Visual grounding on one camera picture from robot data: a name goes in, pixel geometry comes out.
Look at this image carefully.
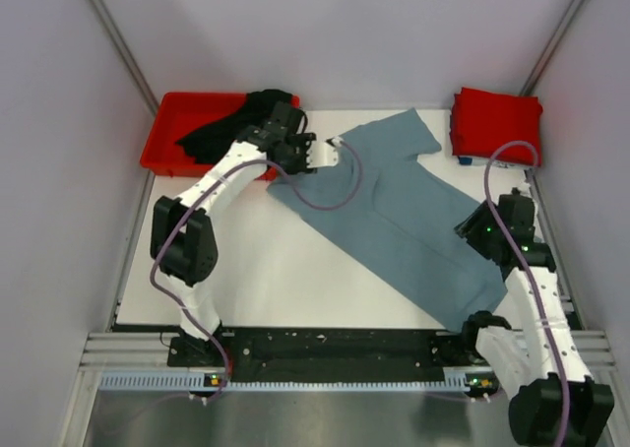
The blue grey t shirt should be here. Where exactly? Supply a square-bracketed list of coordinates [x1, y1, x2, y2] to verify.
[267, 109, 506, 331]

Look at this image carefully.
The red t shirt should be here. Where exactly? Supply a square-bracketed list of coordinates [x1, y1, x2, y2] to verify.
[449, 88, 543, 165]

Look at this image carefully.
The red plastic bin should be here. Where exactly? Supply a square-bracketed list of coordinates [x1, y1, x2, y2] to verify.
[140, 92, 300, 177]

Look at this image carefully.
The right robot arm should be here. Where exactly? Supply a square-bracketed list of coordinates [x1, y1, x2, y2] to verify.
[455, 190, 614, 446]

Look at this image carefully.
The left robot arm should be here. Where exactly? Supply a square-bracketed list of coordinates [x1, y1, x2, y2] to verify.
[150, 102, 316, 365]

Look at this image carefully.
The black t shirt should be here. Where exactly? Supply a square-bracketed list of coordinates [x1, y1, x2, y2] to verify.
[175, 89, 293, 164]

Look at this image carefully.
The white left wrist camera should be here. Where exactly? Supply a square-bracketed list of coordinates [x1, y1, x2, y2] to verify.
[306, 137, 343, 170]

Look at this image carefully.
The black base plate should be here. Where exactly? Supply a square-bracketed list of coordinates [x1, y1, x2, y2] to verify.
[167, 327, 490, 383]

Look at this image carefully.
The aluminium frame rail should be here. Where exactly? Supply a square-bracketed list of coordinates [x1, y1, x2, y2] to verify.
[79, 330, 616, 372]

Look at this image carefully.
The grey slotted cable duct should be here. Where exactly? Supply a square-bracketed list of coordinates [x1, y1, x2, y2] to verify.
[99, 371, 499, 393]

